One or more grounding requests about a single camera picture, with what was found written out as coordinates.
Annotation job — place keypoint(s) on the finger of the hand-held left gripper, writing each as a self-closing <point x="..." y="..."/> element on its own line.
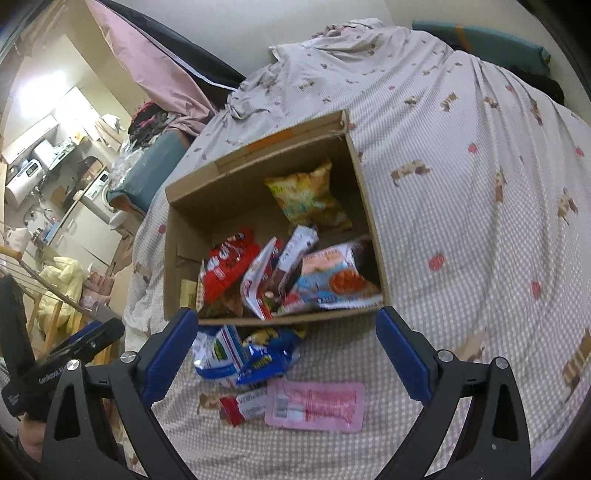
<point x="92" y="337"/>

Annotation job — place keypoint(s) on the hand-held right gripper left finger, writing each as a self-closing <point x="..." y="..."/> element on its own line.
<point x="168" y="362"/>

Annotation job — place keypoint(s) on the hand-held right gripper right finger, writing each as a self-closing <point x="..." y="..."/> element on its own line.
<point x="406" y="362"/>

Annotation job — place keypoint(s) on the blue white snack packet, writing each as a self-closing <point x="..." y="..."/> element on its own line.
<point x="217" y="360"/>

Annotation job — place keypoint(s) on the small red white packet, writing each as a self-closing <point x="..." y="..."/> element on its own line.
<point x="242" y="406"/>

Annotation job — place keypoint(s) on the dark blue snack packet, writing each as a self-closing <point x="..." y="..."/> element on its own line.
<point x="265" y="360"/>

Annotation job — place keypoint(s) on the pink packet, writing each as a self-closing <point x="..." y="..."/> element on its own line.
<point x="316" y="404"/>

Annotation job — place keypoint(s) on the large red snack packet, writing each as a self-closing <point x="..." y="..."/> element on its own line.
<point x="226" y="265"/>

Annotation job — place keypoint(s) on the brown cardboard box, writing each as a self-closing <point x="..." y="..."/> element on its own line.
<point x="221" y="207"/>

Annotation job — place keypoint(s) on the yellow snack packet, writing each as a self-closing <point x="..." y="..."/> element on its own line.
<point x="309" y="196"/>

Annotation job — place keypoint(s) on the person's left hand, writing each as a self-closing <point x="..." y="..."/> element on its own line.
<point x="30" y="441"/>

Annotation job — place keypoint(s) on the yellow cloth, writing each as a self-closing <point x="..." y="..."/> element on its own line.
<point x="60" y="284"/>

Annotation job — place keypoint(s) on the white cabinet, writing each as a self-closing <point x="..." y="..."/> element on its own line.
<point x="83" y="240"/>

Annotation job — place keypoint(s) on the blue red cartoon snack packet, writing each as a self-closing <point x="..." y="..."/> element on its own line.
<point x="330" y="279"/>

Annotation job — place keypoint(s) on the white red snack packet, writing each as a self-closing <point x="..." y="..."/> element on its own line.
<point x="258" y="284"/>

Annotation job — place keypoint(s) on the white washing machine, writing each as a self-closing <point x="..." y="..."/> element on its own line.
<point x="99" y="191"/>

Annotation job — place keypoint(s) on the white water heater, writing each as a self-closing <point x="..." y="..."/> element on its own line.
<point x="23" y="182"/>

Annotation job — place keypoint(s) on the brown and white snack bar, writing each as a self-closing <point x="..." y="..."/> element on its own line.
<point x="295" y="254"/>

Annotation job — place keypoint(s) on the teal cushion with orange edge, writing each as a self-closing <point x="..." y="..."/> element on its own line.
<point x="152" y="164"/>

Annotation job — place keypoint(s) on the pile of clothes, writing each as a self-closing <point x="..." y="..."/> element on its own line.
<point x="147" y="120"/>

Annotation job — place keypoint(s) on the pink cloth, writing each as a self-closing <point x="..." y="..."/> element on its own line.
<point x="152" y="60"/>

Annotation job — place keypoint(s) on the teal cushion with orange stripe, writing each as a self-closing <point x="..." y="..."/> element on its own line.
<point x="485" y="44"/>

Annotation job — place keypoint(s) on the wooden frame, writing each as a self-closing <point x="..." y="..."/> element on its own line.
<point x="41" y="277"/>

